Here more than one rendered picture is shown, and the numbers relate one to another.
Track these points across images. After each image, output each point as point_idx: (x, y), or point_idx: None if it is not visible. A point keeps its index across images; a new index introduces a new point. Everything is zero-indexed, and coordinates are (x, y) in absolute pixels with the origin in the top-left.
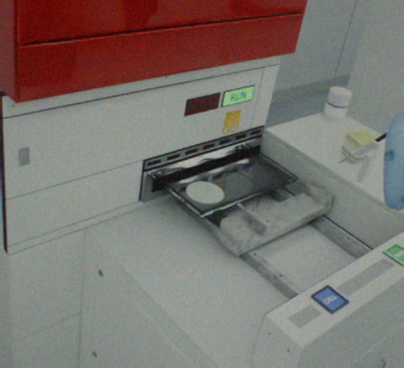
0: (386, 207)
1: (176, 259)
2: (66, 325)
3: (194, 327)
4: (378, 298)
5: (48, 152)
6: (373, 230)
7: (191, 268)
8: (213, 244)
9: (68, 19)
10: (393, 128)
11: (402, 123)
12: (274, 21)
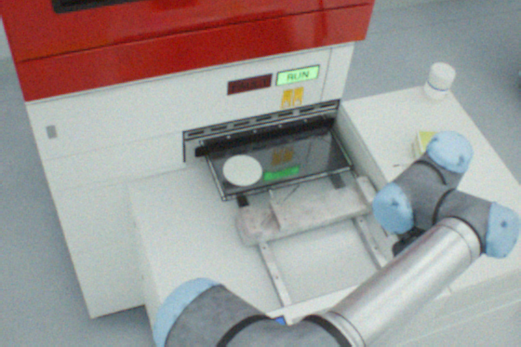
0: None
1: (192, 233)
2: (121, 247)
3: None
4: None
5: (75, 127)
6: None
7: (202, 246)
8: (235, 224)
9: (63, 38)
10: (165, 300)
11: (170, 300)
12: (327, 14)
